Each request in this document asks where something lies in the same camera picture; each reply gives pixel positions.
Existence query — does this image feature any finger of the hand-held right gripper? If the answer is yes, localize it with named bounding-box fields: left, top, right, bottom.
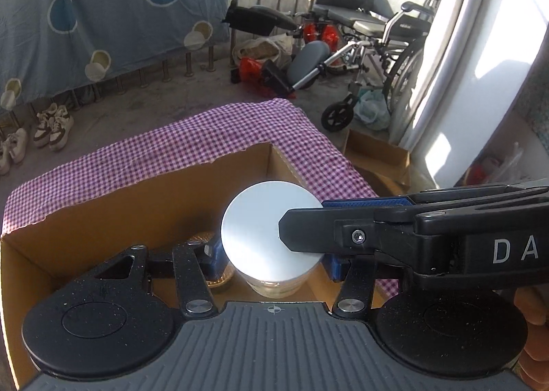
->
left=321, top=188, right=456, bottom=214
left=278, top=206, right=418, bottom=255

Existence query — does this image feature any pale green plastic bag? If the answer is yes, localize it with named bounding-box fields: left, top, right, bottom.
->
left=355, top=88, right=392, bottom=131

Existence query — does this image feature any clear plastic bag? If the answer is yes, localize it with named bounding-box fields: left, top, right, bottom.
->
left=465, top=142, right=526, bottom=188

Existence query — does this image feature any small flat cardboard box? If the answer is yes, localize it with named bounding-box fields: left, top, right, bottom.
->
left=343, top=129, right=411, bottom=199

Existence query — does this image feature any silver wheelchair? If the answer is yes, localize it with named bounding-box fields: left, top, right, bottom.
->
left=309, top=0, right=453, bottom=134

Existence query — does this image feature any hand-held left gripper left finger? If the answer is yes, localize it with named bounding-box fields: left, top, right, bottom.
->
left=71, top=237, right=224, bottom=319

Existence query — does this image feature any person's right hand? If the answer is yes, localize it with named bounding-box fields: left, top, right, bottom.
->
left=512, top=284, right=549, bottom=390

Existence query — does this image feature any brown cardboard box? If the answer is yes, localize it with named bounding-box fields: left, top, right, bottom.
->
left=0, top=141, right=344, bottom=391

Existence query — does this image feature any black padded leg rest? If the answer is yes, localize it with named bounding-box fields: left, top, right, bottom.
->
left=221, top=0, right=301, bottom=37

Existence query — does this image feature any blue printed bedsheet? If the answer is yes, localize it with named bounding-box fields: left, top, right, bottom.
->
left=0, top=0, right=232, bottom=111

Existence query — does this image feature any purple checked cloth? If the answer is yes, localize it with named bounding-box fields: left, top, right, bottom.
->
left=2, top=98, right=401, bottom=310

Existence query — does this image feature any glass jar white lid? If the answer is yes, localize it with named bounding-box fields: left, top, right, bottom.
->
left=220, top=180, right=325, bottom=299

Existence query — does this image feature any beige cloth bag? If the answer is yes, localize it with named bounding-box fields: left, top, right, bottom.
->
left=232, top=34, right=296, bottom=70

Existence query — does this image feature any grey padded leg rest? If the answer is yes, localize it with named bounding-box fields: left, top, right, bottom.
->
left=285, top=40, right=361, bottom=92

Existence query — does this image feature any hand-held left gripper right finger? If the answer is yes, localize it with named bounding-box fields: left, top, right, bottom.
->
left=323, top=254, right=402, bottom=319

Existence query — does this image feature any metal railing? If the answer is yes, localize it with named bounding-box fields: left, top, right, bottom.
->
left=0, top=0, right=327, bottom=139

